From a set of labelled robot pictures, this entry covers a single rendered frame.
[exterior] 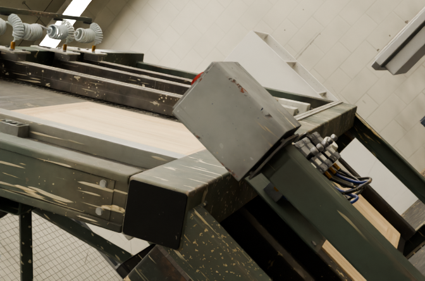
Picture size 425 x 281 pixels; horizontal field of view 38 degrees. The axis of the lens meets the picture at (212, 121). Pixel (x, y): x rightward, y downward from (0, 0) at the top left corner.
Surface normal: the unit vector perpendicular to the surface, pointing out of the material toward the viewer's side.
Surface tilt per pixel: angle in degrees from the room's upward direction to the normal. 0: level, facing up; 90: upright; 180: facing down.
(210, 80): 90
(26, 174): 90
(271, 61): 90
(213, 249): 90
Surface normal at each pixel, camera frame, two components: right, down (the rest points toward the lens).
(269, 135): -0.35, 0.09
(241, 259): 0.64, -0.71
